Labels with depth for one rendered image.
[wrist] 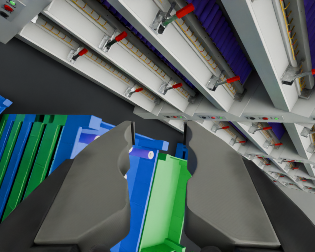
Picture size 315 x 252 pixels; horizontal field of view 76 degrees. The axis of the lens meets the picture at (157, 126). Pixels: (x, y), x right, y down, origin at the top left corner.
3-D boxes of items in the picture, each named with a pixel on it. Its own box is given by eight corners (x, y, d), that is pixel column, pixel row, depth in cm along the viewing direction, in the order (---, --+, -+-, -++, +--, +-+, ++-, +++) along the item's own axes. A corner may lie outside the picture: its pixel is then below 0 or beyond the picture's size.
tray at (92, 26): (177, 109, 92) (200, 120, 82) (38, 11, 48) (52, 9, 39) (199, 70, 91) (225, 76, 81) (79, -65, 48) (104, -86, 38)
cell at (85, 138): (83, 143, 38) (102, 147, 34) (74, 141, 37) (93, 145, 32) (85, 134, 38) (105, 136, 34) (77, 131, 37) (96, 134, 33)
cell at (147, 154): (133, 156, 47) (153, 160, 43) (127, 154, 46) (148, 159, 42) (135, 148, 48) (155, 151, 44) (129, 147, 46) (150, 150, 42)
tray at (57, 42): (146, 110, 105) (162, 119, 95) (15, 32, 62) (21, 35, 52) (165, 75, 104) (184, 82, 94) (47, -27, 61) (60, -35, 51)
